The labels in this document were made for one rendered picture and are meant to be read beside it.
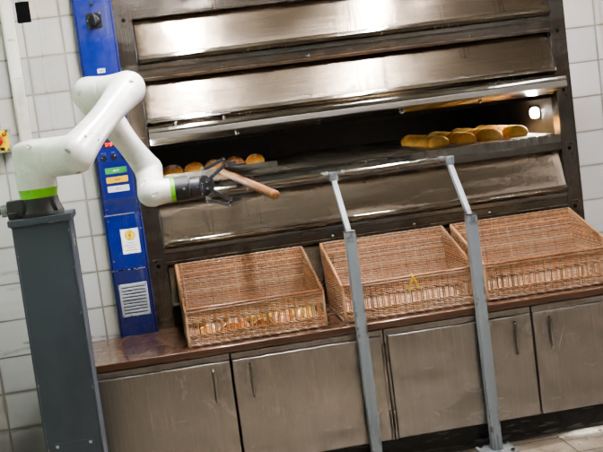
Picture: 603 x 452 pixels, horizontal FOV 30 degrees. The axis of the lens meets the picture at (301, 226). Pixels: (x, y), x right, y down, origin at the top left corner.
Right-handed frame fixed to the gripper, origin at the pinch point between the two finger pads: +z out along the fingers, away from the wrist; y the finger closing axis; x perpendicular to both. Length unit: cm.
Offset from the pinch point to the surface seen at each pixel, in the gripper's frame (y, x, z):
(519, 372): 91, 1, 99
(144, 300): 48, -51, -43
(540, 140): 4, -52, 138
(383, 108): -19, -38, 66
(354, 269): 39, 6, 37
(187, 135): -18.6, -41.5, -16.1
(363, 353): 72, 6, 36
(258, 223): 23, -52, 9
